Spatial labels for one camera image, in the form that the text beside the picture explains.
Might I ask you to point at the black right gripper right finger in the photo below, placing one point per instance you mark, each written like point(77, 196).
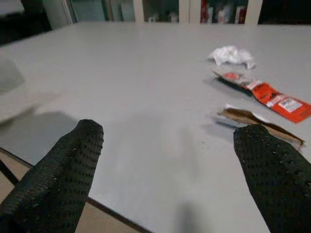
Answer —
point(277, 179)

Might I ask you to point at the glass sliding door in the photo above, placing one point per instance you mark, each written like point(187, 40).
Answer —
point(85, 9)

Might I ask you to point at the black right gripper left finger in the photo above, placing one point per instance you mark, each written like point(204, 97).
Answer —
point(60, 174)

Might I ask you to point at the white glass-door cabinet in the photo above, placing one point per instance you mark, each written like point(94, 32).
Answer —
point(185, 11)

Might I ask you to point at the large crumpled white tissue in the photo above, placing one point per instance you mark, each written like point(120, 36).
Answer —
point(230, 54)

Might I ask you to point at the red snack wrapper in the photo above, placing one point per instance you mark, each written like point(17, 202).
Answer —
point(264, 92)

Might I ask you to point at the grey folding table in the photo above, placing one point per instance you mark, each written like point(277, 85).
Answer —
point(133, 72)

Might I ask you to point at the torn brown silver wrapper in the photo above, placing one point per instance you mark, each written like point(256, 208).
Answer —
point(240, 114)

